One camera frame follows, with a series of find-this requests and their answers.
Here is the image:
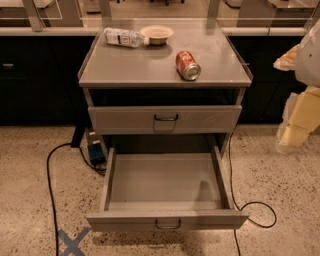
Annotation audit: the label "blue power box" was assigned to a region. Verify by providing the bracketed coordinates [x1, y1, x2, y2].
[86, 128, 106, 165]

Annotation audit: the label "blue tape cross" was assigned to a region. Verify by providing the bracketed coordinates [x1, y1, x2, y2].
[58, 227, 91, 256]

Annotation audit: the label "dark lab bench cabinets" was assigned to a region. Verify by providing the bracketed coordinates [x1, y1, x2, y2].
[0, 36, 306, 126]

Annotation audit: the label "grey drawer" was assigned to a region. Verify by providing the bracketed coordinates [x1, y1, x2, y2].
[87, 147, 248, 232]
[88, 105, 242, 135]

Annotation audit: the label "red soda can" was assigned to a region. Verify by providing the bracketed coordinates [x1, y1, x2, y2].
[175, 51, 201, 81]

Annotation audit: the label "black cable left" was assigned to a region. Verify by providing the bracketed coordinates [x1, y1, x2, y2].
[45, 142, 107, 256]

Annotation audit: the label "clear plastic water bottle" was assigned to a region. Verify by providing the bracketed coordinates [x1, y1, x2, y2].
[103, 27, 150, 48]

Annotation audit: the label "grey metal drawer cabinet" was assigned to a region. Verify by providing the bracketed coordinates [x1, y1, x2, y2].
[79, 19, 252, 152]

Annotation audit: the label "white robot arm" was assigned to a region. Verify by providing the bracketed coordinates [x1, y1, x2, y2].
[273, 20, 320, 153]

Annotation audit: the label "black cable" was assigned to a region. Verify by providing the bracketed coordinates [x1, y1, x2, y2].
[45, 142, 107, 256]
[227, 128, 278, 256]

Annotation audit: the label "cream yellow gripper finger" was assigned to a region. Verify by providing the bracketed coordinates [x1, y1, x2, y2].
[276, 86, 320, 154]

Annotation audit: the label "black cable right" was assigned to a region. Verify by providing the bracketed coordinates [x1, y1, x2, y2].
[227, 128, 278, 256]

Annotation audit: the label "grey top drawer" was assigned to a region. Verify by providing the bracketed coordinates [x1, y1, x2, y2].
[88, 105, 242, 135]

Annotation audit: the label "beige shallow bowl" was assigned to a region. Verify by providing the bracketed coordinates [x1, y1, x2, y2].
[140, 25, 174, 45]

